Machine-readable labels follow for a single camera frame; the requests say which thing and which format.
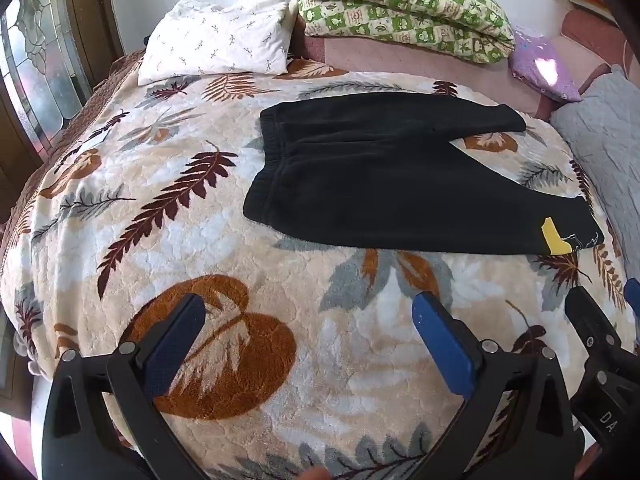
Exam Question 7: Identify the grey quilted blanket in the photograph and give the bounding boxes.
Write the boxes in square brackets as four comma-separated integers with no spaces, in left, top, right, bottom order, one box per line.
[550,65,640,281]

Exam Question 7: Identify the red book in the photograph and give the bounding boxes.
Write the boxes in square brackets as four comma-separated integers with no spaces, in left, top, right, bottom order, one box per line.
[567,0,617,25]

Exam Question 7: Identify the purple pillow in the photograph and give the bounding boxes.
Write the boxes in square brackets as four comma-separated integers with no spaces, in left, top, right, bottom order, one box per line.
[507,25,583,103]

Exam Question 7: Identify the pink quilted bed sheet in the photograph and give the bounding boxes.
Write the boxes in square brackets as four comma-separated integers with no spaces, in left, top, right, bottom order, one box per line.
[295,7,640,126]

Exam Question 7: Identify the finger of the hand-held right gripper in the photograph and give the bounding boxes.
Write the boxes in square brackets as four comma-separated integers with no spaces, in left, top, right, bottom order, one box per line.
[565,286,632,386]
[624,277,640,322]

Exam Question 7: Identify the black pants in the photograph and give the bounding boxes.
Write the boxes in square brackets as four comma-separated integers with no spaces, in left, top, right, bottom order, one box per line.
[243,92,606,257]

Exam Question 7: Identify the white leaf print pillow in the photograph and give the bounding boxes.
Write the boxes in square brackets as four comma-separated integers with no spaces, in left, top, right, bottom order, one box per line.
[136,0,300,87]

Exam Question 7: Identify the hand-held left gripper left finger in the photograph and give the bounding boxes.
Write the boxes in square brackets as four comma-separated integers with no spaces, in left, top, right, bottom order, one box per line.
[41,292,221,480]

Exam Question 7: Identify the leaf print fleece blanket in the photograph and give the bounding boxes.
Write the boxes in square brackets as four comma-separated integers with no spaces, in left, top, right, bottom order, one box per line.
[0,57,636,480]

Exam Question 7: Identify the green patterned quilt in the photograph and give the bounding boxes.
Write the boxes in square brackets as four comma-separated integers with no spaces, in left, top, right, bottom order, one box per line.
[289,0,516,65]

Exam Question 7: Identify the stained glass window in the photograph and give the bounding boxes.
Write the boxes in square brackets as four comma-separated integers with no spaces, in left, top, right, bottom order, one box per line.
[0,0,93,151]

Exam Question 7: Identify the wooden window frame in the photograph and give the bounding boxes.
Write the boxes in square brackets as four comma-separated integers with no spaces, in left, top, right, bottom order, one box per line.
[60,0,126,91]

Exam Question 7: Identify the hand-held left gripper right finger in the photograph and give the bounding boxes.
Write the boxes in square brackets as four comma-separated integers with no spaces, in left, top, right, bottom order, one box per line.
[411,290,586,480]

